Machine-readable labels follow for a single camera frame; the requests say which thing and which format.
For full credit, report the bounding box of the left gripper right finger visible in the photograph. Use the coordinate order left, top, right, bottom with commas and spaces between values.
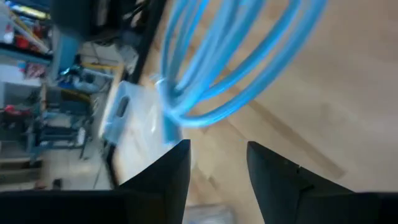
246, 141, 359, 224

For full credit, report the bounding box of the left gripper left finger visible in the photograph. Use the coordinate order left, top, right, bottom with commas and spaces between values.
119, 139, 192, 224

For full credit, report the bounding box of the light blue cable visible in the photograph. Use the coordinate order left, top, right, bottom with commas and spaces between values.
157, 0, 329, 144

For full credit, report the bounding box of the clear plastic bin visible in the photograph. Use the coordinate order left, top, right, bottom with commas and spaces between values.
99, 80, 187, 187

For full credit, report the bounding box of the blue metal cart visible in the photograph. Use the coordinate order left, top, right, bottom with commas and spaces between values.
26, 86, 95, 160

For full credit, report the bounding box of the blue box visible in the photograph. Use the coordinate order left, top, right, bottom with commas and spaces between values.
50, 30, 81, 83

